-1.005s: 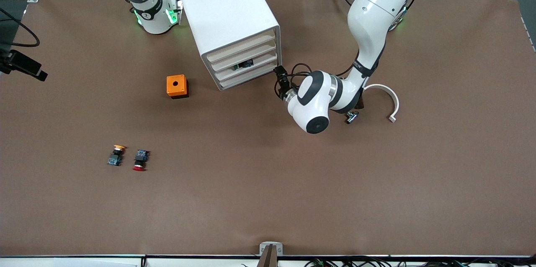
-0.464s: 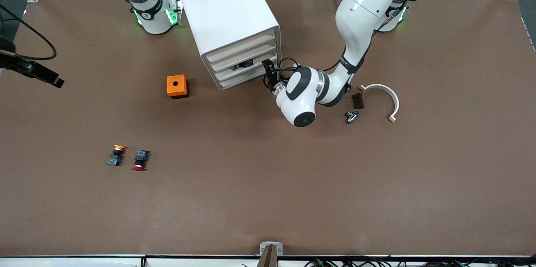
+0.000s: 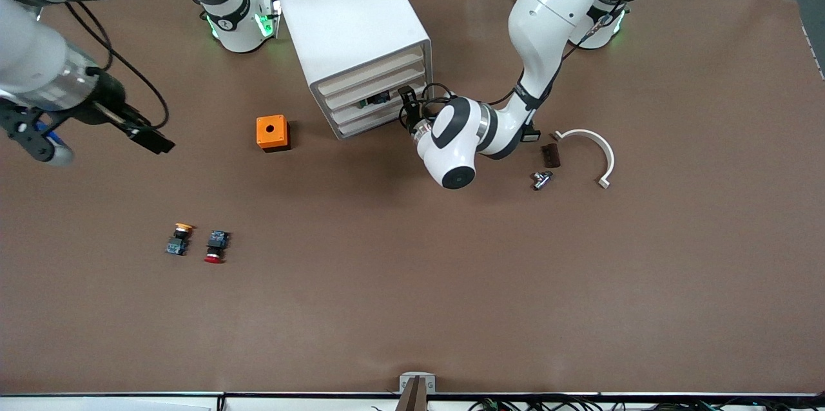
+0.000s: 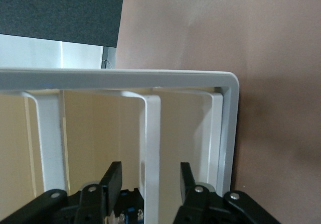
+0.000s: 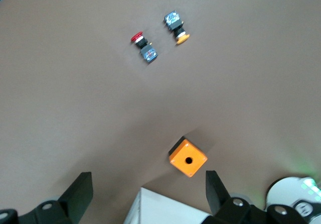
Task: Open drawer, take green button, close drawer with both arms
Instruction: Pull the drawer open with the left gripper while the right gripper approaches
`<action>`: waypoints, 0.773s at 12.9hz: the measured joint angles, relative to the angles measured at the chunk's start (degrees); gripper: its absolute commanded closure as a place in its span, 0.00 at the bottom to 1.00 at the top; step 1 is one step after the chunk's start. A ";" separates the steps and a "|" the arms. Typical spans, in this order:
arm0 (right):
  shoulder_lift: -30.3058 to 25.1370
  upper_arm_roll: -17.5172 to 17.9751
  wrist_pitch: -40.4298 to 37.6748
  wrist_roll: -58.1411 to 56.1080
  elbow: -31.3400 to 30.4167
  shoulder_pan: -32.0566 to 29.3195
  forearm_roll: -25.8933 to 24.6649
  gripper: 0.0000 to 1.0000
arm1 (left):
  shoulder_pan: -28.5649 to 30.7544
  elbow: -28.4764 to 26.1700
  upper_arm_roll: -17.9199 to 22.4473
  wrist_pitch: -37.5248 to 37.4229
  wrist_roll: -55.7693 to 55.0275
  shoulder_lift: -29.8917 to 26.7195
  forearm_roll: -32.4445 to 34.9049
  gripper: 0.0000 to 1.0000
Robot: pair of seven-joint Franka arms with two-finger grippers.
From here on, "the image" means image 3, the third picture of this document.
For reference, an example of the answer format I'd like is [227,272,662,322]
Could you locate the yellow mushroom push button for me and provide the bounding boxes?
[165,223,195,256]

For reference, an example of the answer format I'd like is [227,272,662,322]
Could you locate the red mushroom push button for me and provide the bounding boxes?
[204,230,231,264]

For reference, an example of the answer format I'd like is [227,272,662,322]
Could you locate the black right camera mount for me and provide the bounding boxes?
[0,100,57,164]

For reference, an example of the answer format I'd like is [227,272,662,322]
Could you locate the orange button enclosure box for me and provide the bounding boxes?
[256,115,291,153]

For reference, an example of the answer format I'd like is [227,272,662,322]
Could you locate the white curved plastic bracket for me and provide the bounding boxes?
[552,129,616,189]

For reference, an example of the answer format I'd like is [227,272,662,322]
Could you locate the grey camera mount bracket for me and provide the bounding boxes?
[398,372,436,411]

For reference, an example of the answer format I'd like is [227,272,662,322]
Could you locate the white table edge rail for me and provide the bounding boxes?
[0,392,825,411]

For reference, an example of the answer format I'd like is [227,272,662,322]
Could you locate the black cable bundle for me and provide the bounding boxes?
[371,395,825,411]

